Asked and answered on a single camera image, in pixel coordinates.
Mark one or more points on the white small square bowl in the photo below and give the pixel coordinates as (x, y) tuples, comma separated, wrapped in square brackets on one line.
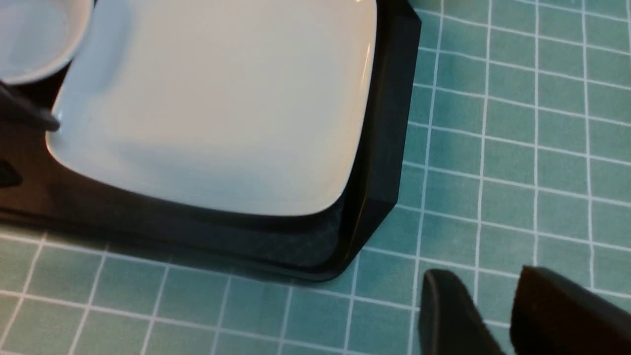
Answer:
[(39, 37)]

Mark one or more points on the black serving tray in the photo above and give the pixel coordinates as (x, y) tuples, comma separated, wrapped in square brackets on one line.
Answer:
[(38, 194)]

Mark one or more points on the large white rice plate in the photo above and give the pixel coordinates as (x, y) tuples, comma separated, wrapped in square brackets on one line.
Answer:
[(247, 106)]

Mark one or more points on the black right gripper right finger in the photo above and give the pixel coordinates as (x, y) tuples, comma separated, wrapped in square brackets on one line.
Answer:
[(552, 315)]

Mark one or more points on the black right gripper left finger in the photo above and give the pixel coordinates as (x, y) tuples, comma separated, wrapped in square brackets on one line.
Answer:
[(449, 322)]

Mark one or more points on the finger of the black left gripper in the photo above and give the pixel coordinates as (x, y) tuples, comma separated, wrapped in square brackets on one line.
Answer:
[(15, 108)]

